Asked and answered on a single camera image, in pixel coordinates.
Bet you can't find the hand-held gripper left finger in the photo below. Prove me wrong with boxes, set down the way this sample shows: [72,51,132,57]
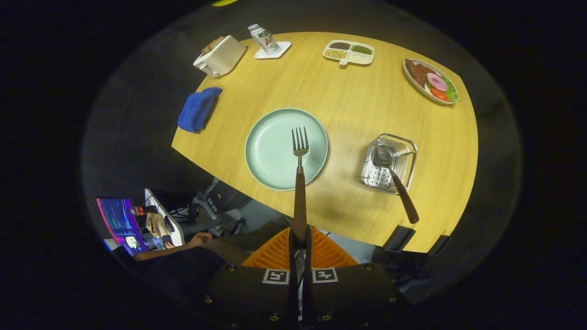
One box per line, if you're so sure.
[202,227,299,330]

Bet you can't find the small white labelled bottle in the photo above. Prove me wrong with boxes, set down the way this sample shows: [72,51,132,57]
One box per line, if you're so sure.
[248,23,281,56]

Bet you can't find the green lettuce leaf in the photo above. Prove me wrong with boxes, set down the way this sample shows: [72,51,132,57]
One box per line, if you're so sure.
[443,76,460,104]

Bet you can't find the blue folded towel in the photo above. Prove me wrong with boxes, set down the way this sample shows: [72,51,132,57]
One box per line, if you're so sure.
[177,87,223,134]

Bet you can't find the black computer case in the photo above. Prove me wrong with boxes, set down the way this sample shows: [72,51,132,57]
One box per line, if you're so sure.
[206,181,253,214]

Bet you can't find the pink ham slice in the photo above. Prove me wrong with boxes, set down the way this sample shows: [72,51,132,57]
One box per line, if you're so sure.
[426,72,449,92]

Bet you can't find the white square coaster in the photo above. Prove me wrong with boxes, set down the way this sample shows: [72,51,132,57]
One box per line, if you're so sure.
[254,41,292,60]

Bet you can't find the white divided dish with beans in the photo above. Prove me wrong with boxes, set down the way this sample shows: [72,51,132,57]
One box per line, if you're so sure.
[322,39,375,67]

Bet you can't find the pale green round plate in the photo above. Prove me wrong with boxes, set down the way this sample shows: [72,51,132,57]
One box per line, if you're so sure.
[244,108,329,191]

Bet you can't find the computer monitor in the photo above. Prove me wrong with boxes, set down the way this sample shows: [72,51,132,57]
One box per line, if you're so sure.
[96,197,148,256]

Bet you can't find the white toaster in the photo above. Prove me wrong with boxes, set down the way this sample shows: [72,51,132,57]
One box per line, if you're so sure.
[193,35,247,78]

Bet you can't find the brown toast slice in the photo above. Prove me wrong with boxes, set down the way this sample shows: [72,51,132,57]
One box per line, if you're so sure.
[202,36,225,55]

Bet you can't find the white oval food plate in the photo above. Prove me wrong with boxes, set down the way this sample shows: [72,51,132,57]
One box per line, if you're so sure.
[403,58,460,105]

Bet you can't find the brown meat slices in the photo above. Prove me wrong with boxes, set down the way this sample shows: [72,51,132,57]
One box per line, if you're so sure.
[405,59,434,88]

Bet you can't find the metal wire basket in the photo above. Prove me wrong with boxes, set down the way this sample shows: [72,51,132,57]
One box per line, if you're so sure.
[360,133,418,196]

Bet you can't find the spoon with brown handle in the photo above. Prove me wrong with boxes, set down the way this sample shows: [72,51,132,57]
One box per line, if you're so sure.
[373,146,420,225]

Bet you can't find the black cable bundle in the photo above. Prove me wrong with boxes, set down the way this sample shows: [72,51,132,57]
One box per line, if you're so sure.
[169,204,200,225]

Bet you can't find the fork with brown handle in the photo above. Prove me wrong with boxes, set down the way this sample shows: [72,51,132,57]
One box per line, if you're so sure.
[292,126,310,243]

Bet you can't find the white side desk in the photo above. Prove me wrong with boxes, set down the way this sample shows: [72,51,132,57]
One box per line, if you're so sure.
[144,187,186,248]

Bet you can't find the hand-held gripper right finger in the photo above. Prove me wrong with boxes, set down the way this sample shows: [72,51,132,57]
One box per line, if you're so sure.
[300,227,402,330]

